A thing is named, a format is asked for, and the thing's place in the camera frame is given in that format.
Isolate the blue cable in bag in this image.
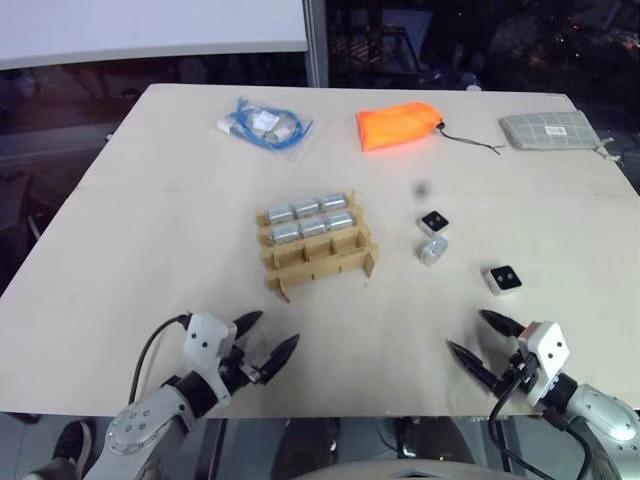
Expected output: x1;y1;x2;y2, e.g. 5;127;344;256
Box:
215;95;317;162

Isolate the white board panel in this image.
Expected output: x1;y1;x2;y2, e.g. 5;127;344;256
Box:
0;0;309;72

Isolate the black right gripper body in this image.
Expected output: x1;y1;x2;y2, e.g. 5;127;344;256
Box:
494;350;540;400

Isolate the blue coiled cable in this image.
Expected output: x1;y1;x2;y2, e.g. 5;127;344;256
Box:
227;96;315;151

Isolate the grey window pillar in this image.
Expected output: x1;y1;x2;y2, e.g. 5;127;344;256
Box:
304;0;332;89

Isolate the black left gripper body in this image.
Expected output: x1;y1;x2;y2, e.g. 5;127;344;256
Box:
218;338;263;398

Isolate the grey checked fabric pouch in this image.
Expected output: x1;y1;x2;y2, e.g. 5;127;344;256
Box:
498;110;622;163

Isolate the orange drawstring pouch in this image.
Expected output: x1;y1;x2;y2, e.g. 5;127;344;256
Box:
355;100;446;153

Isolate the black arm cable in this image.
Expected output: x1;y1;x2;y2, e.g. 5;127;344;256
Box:
488;367;592;480
128;313;194;406

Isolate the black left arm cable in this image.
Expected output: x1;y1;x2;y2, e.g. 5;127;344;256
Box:
128;313;194;406

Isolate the dark rounded shape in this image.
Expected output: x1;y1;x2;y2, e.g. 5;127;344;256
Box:
276;417;342;480

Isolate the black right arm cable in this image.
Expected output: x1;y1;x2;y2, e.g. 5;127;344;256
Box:
488;367;592;480

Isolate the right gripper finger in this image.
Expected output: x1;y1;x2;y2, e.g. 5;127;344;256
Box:
479;309;527;339
445;340;502;398

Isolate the dark shoe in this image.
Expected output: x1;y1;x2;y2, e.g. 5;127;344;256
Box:
51;418;97;477

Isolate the black pouch drawstring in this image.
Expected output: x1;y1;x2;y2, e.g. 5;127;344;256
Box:
435;121;503;156

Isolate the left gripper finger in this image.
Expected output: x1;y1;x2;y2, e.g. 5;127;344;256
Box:
234;310;264;347
251;333;301;386

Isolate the wooden rack with batteries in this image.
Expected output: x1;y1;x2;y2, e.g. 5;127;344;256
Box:
255;188;380;303

